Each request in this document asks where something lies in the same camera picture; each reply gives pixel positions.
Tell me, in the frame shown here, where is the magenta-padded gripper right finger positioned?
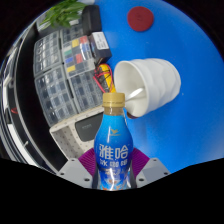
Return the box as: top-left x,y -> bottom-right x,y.
129,147 -> 171,189

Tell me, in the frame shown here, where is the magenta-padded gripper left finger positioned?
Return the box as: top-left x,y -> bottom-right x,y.
57,148 -> 98,189

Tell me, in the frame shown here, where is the blue drink bottle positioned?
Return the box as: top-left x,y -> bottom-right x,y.
93,92 -> 134,192

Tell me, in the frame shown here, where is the white perforated tray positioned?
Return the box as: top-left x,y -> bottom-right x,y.
49,104 -> 105,160

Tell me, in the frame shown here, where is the black rounded speaker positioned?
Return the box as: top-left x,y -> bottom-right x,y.
74,111 -> 104,143

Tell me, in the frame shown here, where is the black workbench shelf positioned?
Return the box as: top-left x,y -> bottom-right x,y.
14,24 -> 69,164

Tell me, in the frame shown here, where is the grey parts drawer cabinet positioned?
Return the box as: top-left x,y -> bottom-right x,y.
68,71 -> 104,114
60,24 -> 84,42
34,64 -> 81,128
33,30 -> 64,78

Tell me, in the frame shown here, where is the white spoon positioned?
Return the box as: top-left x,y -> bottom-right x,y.
124,87 -> 147,102

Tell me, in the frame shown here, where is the white ribbed mug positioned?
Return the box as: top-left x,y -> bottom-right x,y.
113,58 -> 182,119

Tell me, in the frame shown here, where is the yellow multimeter with red leads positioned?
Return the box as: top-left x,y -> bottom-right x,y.
93,63 -> 117,94

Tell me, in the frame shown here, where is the black box with white label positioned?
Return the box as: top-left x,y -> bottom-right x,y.
88,31 -> 113,61

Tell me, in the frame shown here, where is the black flat case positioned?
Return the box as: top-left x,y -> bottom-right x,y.
81,4 -> 103,36

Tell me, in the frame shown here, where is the flat round red coaster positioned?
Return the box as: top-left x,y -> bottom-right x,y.
126,6 -> 155,33

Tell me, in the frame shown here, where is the potted green plant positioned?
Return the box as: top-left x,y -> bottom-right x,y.
39,0 -> 88,29

